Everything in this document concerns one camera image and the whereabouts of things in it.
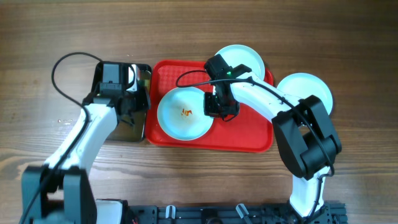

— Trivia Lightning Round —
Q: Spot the light blue plate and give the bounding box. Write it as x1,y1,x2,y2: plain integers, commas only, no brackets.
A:
157,87,213,141
216,44,266,80
277,73,333,115

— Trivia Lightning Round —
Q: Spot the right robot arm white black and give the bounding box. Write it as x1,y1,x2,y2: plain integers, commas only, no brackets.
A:
204,62,342,222

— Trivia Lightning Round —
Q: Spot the light blue plate front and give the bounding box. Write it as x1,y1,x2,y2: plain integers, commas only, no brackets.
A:
277,73,333,115

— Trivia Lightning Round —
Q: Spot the red plastic tray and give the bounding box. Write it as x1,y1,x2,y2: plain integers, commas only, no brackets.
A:
144,60,273,152

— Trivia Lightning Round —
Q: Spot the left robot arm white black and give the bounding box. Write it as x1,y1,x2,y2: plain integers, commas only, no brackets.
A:
20,88,150,223

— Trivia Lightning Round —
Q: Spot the black water basin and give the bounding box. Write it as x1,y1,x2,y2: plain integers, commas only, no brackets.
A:
87,61,152,142

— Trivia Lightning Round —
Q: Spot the green scouring sponge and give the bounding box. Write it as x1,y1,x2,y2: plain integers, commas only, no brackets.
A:
138,70,152,90

